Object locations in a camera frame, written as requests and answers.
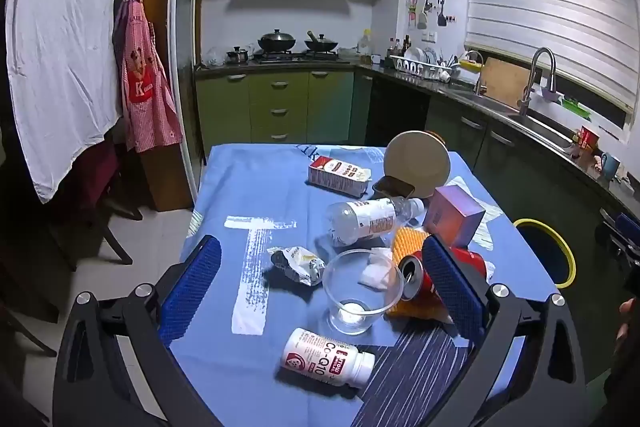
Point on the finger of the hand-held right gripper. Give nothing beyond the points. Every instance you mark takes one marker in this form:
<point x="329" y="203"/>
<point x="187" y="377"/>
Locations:
<point x="625" y="226"/>

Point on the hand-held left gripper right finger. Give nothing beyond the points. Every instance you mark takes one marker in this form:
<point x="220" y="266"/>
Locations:
<point x="452" y="287"/>

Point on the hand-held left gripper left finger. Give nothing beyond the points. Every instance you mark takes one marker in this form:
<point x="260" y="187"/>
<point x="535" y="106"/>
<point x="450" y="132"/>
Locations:
<point x="192" y="287"/>

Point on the red soda can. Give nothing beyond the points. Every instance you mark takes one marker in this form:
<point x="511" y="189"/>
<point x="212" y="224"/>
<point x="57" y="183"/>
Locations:
<point x="417" y="284"/>

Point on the orange foam net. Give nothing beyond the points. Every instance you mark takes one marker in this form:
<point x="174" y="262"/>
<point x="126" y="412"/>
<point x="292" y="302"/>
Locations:
<point x="410" y="242"/>

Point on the purple cardboard box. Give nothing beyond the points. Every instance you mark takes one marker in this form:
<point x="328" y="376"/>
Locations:
<point x="457" y="212"/>

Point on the white tissue paper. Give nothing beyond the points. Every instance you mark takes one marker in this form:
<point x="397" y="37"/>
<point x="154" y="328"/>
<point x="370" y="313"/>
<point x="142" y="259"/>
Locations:
<point x="377" y="274"/>

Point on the yellow rimmed waste bin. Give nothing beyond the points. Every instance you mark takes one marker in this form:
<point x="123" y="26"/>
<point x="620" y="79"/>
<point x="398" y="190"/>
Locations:
<point x="545" y="252"/>

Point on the white wrapper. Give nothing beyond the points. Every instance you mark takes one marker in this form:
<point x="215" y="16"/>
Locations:
<point x="295" y="264"/>

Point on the clear plastic cup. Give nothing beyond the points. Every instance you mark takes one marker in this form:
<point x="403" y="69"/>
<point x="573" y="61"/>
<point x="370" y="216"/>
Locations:
<point x="350" y="312"/>

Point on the clear plastic bottle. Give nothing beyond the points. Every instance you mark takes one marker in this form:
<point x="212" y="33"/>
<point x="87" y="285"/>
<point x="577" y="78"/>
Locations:
<point x="365" y="219"/>

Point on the brown plastic tray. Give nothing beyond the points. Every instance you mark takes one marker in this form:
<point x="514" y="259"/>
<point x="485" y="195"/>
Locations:
<point x="395" y="186"/>

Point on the round beige paper bowl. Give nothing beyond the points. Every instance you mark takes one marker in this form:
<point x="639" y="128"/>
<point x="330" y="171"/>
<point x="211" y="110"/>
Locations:
<point x="417" y="162"/>

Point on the white pill bottle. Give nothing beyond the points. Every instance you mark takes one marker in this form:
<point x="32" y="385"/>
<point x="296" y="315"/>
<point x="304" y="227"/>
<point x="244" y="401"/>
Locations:
<point x="320" y="357"/>

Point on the red and white carton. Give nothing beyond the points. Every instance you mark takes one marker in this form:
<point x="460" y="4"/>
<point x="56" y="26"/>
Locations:
<point x="335" y="174"/>

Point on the person's right hand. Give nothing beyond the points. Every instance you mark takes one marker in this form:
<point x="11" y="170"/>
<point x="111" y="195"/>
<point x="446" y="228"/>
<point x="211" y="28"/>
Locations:
<point x="625" y="319"/>

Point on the blue mug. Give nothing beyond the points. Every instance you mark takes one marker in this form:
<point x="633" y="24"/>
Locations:
<point x="610" y="167"/>

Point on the dark stone countertop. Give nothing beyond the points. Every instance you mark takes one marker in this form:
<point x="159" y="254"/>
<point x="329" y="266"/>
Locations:
<point x="590" y="169"/>

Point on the pink checked cloth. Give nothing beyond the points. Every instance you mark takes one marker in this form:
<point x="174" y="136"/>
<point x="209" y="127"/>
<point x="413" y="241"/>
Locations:
<point x="598" y="163"/>

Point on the red box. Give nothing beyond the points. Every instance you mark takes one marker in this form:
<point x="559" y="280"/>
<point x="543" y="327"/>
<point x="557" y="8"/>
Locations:
<point x="588" y="139"/>

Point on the blue printed tablecloth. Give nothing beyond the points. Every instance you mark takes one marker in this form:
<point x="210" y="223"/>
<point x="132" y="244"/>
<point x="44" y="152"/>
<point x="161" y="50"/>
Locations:
<point x="250" y="187"/>

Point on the steel kitchen sink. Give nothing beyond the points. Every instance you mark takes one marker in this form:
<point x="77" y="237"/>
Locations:
<point x="540" y="124"/>

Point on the dark wooden chair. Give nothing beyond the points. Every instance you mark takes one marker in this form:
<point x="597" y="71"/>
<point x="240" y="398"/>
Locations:
<point x="100" y="187"/>

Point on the steel kitchen faucet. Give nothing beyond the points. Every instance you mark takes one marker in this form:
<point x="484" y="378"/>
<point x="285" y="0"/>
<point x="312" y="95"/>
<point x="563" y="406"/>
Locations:
<point x="526" y="92"/>

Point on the wooden cutting board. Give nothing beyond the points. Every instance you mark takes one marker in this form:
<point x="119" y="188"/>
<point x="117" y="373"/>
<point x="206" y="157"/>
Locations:
<point x="505" y="84"/>

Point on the red checked apron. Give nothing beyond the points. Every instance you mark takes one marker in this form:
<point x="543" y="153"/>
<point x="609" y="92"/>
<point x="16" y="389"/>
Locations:
<point x="147" y="107"/>

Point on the green base cabinets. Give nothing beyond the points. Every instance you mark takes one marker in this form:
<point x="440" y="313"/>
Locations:
<point x="280" y="97"/>

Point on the white dish rack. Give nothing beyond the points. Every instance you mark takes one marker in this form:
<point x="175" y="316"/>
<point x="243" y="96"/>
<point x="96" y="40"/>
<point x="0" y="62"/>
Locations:
<point x="420" y="67"/>

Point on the yellow plastic dish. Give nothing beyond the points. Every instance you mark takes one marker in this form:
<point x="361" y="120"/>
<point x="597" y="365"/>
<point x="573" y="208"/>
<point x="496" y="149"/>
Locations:
<point x="471" y="65"/>

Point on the white framed glass door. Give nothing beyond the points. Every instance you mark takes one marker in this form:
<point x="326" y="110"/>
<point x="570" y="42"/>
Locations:
<point x="176" y="57"/>

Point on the small steel pot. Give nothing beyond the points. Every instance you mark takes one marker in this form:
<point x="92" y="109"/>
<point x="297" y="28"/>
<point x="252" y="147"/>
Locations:
<point x="238" y="56"/>

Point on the black gas stove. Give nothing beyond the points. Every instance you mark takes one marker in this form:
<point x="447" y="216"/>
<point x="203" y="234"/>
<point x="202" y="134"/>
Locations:
<point x="300" y="57"/>

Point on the yellow oil bottle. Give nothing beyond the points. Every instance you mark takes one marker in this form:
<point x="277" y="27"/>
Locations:
<point x="366" y="44"/>

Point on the black wok with lid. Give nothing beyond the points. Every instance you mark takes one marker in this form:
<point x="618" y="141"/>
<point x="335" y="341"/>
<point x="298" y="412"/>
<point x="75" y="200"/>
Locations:
<point x="276" y="42"/>

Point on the white hanging cloth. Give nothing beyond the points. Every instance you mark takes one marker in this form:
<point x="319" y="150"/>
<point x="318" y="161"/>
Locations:
<point x="65" y="57"/>

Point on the hanging black spatula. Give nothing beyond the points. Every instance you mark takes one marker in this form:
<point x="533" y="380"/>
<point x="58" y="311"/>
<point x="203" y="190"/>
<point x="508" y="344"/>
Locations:
<point x="442" y="14"/>

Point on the hanging grey ladle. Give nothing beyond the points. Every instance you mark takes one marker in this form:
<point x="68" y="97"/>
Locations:
<point x="425" y="14"/>

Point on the hanging pink utensil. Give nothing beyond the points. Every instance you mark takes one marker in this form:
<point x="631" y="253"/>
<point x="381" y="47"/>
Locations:
<point x="413" y="4"/>

